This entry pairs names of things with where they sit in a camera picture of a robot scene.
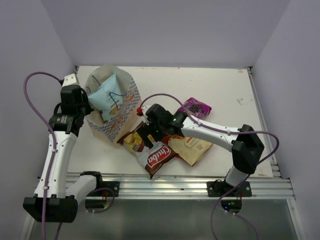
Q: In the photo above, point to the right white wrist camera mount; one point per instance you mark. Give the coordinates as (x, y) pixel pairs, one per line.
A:
(142, 112)

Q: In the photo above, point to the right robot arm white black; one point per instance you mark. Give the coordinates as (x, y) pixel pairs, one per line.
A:
(243, 143)

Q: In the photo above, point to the purple snack packet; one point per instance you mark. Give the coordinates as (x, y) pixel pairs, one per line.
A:
(197, 108)

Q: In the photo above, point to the aluminium mounting rail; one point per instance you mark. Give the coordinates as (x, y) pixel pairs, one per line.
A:
(141, 187)

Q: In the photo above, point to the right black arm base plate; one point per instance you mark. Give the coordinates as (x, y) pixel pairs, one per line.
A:
(218, 188)

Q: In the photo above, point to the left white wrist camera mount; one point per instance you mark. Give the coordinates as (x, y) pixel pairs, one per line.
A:
(70, 79)

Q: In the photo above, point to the brown Chuba cassava chips bag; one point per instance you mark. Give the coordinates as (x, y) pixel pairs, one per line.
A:
(152, 159)

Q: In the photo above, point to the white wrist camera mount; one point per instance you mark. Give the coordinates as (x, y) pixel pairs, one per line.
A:
(70, 79)
(142, 112)

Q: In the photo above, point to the blue patterned paper bag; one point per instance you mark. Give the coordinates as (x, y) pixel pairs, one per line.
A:
(125, 117)

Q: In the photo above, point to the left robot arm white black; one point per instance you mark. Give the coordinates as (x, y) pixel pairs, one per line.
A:
(52, 201)

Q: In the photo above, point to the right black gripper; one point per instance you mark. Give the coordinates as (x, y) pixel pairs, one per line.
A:
(143, 131)

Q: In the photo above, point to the light blue cassava chips bag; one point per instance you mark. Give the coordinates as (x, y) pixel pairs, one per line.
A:
(107, 98)

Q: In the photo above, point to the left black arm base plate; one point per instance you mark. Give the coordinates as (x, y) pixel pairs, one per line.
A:
(112, 184)

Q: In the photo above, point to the orange cream cassava chips bag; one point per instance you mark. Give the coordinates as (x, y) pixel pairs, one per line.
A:
(189, 149)

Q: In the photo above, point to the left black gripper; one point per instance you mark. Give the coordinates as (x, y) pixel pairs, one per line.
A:
(88, 108)

